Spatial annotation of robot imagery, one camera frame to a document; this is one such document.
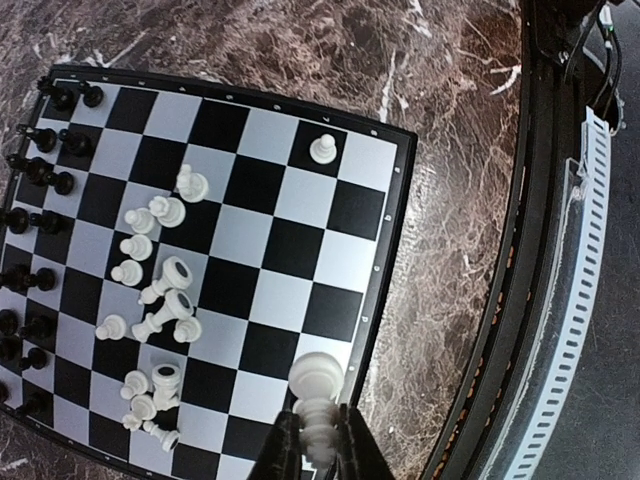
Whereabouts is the white slotted cable duct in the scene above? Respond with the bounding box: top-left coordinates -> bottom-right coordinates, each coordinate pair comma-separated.
483,108 -> 611,479

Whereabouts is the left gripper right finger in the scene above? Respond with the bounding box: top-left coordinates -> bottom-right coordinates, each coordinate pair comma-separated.
336,404 -> 394,480

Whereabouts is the black front rail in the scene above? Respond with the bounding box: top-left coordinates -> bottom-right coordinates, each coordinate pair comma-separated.
422,1 -> 585,479

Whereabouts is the black grey chess board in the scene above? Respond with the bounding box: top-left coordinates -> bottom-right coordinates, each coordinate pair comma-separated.
1,65 -> 417,479

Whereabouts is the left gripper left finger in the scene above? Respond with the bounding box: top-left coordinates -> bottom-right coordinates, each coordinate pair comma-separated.
248,410 -> 302,480

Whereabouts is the white pawn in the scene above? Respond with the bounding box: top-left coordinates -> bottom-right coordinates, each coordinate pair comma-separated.
309,134 -> 337,165

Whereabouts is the white chess piece cluster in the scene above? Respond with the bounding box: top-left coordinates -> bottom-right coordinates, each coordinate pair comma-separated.
110,164 -> 209,452

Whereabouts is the black chess pieces row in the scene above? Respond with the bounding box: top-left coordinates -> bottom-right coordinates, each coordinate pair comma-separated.
0,74 -> 105,416

